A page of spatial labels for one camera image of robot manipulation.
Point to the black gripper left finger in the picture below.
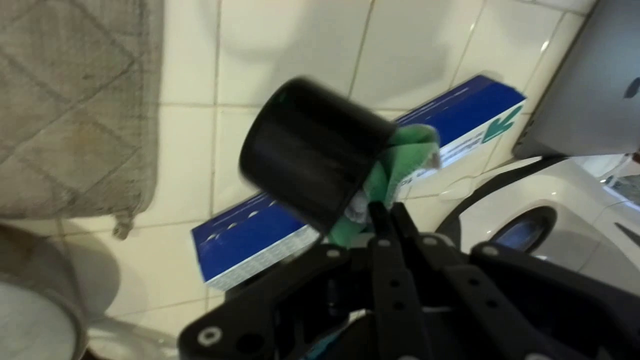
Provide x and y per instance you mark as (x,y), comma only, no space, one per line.
(320,307)

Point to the grey quilted pot holder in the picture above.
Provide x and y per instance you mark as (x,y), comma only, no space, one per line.
(67,101)

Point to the small black pot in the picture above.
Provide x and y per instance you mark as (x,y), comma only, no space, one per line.
(306,153)

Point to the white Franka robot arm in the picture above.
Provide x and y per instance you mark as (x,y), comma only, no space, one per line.
(581,196)

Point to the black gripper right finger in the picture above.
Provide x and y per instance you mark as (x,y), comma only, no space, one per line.
(506,307)

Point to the blue cardboard box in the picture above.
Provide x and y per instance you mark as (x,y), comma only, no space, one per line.
(241,240)

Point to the green and white towel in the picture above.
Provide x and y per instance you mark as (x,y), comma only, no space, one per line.
(407,153)

